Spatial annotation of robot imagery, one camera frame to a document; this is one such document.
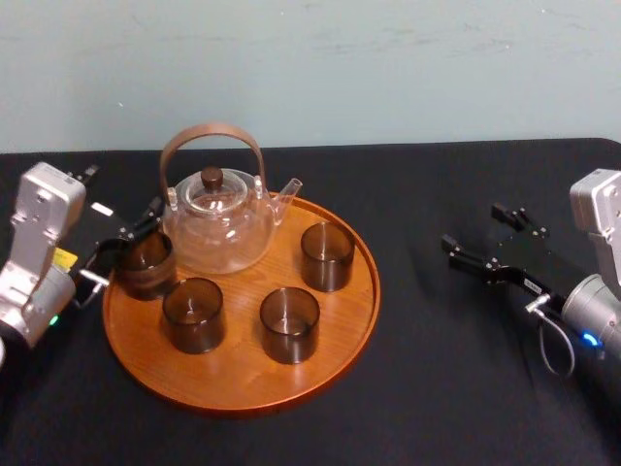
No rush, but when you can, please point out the smoked brown glass cup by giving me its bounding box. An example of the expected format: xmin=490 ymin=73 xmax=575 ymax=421
xmin=161 ymin=277 xmax=226 ymax=355
xmin=300 ymin=221 xmax=356 ymax=294
xmin=258 ymin=286 xmax=322 ymax=365
xmin=117 ymin=231 xmax=179 ymax=301

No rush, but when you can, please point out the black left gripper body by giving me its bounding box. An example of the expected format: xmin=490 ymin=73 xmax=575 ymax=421
xmin=66 ymin=201 xmax=129 ymax=308

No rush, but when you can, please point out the black table cloth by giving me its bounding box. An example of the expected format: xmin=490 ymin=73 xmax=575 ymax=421
xmin=0 ymin=137 xmax=621 ymax=466

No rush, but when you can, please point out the glass teapot with wooden handle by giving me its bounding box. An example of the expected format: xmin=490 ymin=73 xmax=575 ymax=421
xmin=159 ymin=121 xmax=305 ymax=276

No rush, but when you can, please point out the thin grey right gripper cable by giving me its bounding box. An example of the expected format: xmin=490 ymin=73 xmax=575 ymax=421
xmin=525 ymin=292 xmax=577 ymax=378

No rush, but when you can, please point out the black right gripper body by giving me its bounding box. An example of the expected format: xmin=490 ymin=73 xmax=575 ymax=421
xmin=484 ymin=228 xmax=568 ymax=313

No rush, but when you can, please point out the glass lid with brown knob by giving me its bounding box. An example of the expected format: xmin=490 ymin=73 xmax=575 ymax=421
xmin=185 ymin=165 xmax=243 ymax=216

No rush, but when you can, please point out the left gripper cable silver plug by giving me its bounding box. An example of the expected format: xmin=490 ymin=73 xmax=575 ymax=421
xmin=72 ymin=269 xmax=109 ymax=310

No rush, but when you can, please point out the round wooden tray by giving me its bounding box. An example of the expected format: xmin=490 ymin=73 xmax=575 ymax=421
xmin=101 ymin=190 xmax=381 ymax=421

